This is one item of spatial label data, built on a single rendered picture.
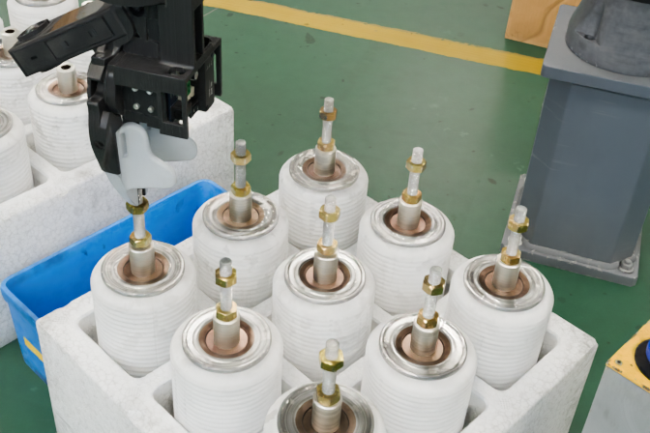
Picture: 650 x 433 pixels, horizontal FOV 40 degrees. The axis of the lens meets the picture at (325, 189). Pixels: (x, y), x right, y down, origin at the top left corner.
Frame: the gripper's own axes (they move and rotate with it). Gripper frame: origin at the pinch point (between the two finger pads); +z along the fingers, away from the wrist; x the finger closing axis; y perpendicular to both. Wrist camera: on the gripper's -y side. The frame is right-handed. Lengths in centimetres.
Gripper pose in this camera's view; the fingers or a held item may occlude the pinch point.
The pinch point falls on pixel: (130, 185)
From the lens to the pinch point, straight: 78.9
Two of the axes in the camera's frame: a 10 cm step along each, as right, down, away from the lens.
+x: 2.8, -5.7, 7.7
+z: -0.5, 8.0, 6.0
